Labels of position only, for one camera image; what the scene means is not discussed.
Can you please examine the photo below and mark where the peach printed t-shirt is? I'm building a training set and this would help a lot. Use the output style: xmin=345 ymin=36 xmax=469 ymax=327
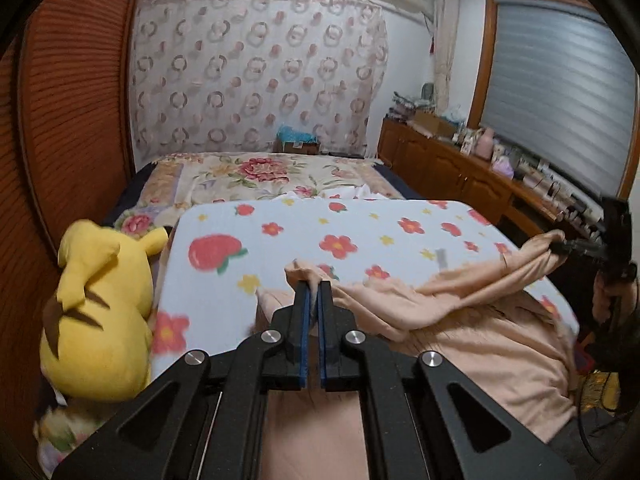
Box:
xmin=260 ymin=231 xmax=577 ymax=479

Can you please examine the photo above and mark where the person's right hand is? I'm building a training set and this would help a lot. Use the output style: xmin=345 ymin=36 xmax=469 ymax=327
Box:
xmin=592 ymin=272 xmax=639 ymax=324

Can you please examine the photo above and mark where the yellow pikachu plush toy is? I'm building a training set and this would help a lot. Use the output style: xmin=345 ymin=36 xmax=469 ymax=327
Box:
xmin=39 ymin=220 xmax=168 ymax=403

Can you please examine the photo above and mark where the purple tissue pack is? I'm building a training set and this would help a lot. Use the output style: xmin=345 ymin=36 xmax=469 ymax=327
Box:
xmin=491 ymin=155 xmax=514 ymax=180

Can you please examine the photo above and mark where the pink thermos jug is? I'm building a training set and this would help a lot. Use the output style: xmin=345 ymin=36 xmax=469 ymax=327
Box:
xmin=474 ymin=127 xmax=495 ymax=160

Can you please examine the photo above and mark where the grey window roller blind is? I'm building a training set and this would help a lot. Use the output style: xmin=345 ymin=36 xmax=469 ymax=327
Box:
xmin=480 ymin=0 xmax=636 ymax=195

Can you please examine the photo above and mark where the white strawberry flower board cover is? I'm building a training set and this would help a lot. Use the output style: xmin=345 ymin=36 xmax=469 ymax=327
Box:
xmin=152 ymin=195 xmax=518 ymax=377

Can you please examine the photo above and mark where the wooden sideboard cabinet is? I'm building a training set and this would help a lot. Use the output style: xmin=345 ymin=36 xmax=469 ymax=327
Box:
xmin=376 ymin=119 xmax=562 ymax=243

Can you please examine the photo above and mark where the cardboard box on sideboard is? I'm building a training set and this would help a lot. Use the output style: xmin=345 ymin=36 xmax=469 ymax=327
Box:
xmin=412 ymin=110 xmax=458 ymax=139

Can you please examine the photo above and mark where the floral quilt bedspread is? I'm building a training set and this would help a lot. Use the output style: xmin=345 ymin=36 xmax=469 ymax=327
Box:
xmin=107 ymin=152 xmax=401 ymax=238

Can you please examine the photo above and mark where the stack of folded cloths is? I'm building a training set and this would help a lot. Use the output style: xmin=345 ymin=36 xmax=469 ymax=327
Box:
xmin=387 ymin=91 xmax=435 ymax=122

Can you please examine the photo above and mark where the cardboard box with blue items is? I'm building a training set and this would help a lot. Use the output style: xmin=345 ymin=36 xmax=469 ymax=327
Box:
xmin=273 ymin=125 xmax=320 ymax=155

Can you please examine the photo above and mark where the beige tied side curtain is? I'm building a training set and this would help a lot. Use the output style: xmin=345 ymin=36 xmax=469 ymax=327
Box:
xmin=433 ymin=0 xmax=460 ymax=114

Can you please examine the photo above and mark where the pink circle pattern curtain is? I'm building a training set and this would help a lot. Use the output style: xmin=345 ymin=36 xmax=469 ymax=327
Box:
xmin=129 ymin=0 xmax=388 ymax=161

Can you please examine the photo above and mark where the wooden louvered wardrobe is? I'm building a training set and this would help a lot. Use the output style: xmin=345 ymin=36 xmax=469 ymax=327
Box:
xmin=1 ymin=0 xmax=136 ymax=462

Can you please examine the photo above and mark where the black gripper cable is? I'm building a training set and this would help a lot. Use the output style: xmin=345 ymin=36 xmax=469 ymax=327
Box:
xmin=574 ymin=368 xmax=632 ymax=463

